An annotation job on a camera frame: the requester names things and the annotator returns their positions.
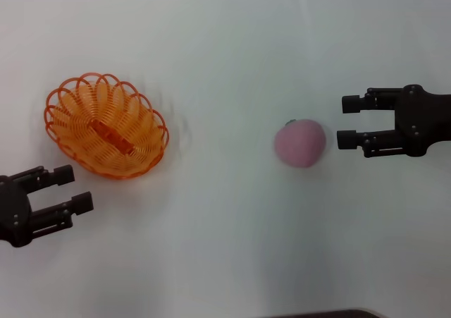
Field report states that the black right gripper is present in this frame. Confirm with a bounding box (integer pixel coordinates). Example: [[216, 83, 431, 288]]
[[336, 83, 451, 159]]

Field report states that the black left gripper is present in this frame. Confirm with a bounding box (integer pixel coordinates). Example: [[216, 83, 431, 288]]
[[0, 164, 95, 249]]

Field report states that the orange plastic wire basket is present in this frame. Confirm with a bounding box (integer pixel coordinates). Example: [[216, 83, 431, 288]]
[[43, 72, 171, 181]]

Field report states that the pink toy peach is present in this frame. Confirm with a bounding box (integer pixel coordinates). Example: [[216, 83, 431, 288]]
[[273, 118, 327, 169]]

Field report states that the dark rounded robot torso edge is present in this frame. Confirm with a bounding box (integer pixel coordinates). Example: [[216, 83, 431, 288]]
[[273, 308, 380, 318]]

